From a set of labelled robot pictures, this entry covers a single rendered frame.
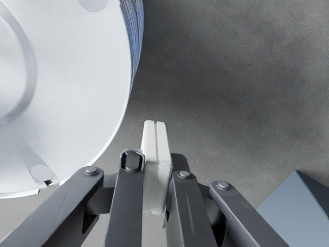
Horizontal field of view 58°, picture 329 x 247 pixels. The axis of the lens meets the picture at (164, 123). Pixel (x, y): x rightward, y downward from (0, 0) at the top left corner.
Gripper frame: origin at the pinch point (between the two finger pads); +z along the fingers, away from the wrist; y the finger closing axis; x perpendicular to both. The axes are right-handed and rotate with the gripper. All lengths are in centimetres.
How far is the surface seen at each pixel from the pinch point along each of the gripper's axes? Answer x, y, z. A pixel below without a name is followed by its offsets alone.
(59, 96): 0.7, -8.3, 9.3
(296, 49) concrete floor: 8.0, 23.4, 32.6
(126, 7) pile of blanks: 9.0, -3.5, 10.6
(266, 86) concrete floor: 0.9, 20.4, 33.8
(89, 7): 8.4, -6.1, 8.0
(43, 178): -8.5, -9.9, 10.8
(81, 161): -5.9, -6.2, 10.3
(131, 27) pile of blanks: 7.5, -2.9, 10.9
